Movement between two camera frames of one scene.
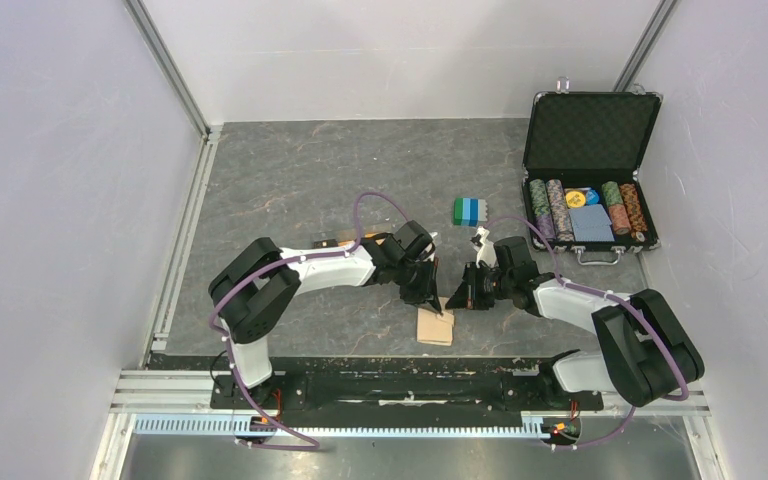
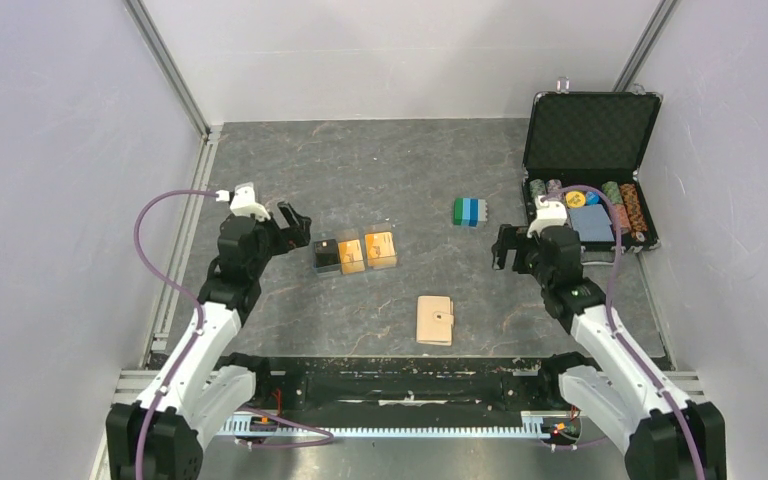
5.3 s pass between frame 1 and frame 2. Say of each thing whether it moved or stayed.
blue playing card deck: stayed
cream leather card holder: stayed
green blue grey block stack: stayed
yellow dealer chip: stayed
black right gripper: moved
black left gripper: moved
